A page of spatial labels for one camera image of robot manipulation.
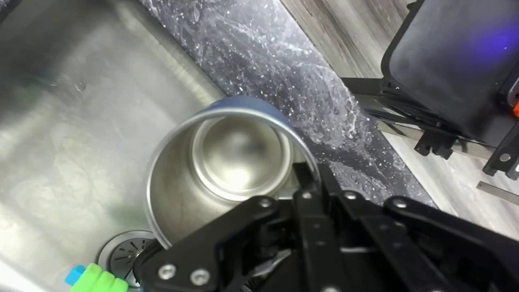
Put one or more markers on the blue metal cup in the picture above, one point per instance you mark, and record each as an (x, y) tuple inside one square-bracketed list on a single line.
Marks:
[(216, 163)]

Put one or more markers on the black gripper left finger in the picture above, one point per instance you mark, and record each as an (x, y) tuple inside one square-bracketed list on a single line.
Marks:
[(227, 233)]

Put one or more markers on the stainless steel sink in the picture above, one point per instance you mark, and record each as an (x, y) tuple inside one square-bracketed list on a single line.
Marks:
[(70, 135)]

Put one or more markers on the steel sink drain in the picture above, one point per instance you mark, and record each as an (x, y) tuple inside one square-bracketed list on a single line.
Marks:
[(122, 254)]

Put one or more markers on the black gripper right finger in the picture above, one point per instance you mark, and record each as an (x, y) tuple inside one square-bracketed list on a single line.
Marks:
[(422, 228)]

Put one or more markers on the green blue brush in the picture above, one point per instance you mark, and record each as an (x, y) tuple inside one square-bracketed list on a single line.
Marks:
[(99, 278)]

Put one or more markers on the black perforated cart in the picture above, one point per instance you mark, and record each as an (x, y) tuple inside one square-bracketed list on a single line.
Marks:
[(448, 66)]

